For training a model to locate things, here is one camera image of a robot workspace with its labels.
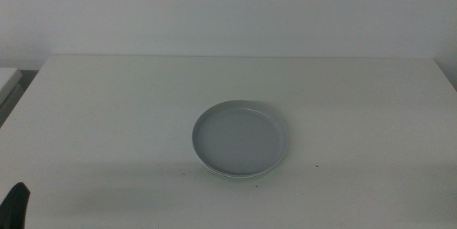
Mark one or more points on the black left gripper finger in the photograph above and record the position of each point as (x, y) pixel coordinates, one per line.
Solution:
(13, 207)

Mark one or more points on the white shallow bowl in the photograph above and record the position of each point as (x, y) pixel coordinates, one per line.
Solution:
(242, 176)

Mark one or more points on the grey shallow bowl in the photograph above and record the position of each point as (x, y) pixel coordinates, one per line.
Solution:
(239, 138)

